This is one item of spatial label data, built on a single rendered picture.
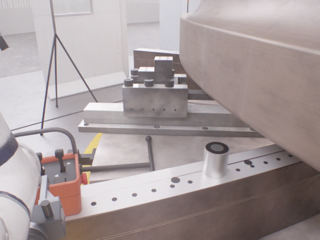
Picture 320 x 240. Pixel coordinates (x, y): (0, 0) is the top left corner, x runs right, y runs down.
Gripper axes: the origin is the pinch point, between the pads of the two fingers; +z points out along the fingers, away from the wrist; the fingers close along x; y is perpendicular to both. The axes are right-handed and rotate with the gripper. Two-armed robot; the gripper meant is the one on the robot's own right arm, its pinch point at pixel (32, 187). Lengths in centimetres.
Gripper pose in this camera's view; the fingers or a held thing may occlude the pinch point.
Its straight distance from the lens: 59.2
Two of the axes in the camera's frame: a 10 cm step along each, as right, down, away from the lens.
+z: -3.3, -4.1, 8.5
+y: 0.0, -9.0, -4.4
